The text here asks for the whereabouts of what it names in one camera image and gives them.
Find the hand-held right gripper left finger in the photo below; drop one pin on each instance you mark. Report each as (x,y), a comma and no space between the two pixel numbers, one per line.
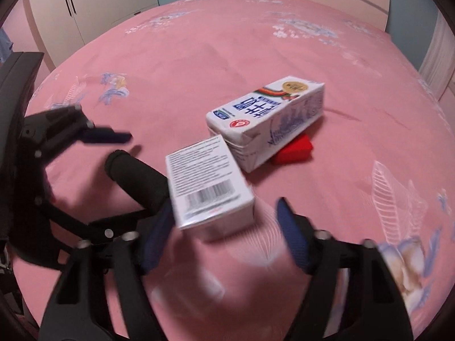
(156,236)

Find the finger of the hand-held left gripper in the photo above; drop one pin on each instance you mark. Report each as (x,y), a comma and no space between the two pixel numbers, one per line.
(67,128)
(92,223)

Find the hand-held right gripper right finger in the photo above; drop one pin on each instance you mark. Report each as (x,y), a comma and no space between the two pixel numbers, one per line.
(293,234)

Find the black cylinder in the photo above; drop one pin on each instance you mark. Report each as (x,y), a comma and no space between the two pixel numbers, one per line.
(138,181)

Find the white barcode box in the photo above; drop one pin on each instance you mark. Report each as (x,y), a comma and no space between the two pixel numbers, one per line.
(209,188)

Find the red block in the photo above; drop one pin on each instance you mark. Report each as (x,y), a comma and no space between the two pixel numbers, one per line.
(293,151)

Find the blue cloth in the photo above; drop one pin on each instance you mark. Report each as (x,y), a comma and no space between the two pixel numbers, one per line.
(5,44)

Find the white blue milk carton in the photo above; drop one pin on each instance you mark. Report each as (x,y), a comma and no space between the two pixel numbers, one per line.
(270,120)

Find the white wardrobe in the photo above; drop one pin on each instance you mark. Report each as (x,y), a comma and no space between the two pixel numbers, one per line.
(89,3)

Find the pink floral blanket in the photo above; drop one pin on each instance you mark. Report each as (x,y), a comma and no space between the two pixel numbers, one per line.
(213,71)

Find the light pink curtain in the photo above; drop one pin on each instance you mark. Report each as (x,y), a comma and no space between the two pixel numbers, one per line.
(435,60)

